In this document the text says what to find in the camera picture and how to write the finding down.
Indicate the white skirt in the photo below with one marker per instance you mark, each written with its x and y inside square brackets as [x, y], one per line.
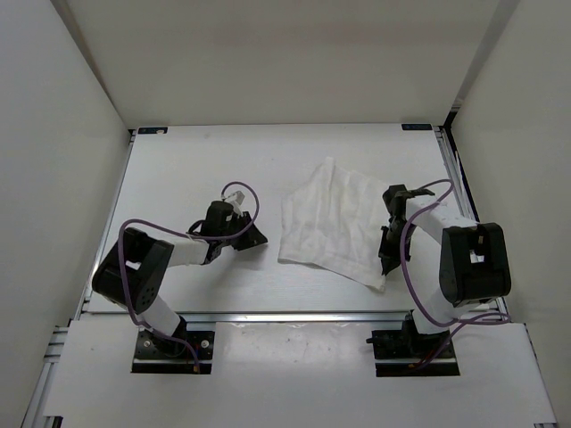
[333, 221]

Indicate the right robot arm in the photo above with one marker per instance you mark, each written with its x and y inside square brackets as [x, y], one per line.
[473, 263]

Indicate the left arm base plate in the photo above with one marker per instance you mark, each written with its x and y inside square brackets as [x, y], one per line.
[155, 355]

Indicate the front white cover board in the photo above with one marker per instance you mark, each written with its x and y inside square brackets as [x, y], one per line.
[313, 375]

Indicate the blue table label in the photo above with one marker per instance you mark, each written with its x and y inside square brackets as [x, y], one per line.
[416, 127]
[152, 130]

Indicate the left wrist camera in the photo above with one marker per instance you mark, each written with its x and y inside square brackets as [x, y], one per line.
[236, 198]

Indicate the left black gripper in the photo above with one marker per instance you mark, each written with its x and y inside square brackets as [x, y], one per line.
[253, 238]

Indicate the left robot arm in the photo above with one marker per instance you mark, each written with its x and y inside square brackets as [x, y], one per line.
[132, 272]

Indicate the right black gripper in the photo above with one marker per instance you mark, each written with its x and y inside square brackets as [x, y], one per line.
[391, 258]

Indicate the right blue table label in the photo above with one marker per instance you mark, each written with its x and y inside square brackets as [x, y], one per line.
[416, 127]

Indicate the left blue table label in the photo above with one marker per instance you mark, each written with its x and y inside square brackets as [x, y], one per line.
[152, 130]

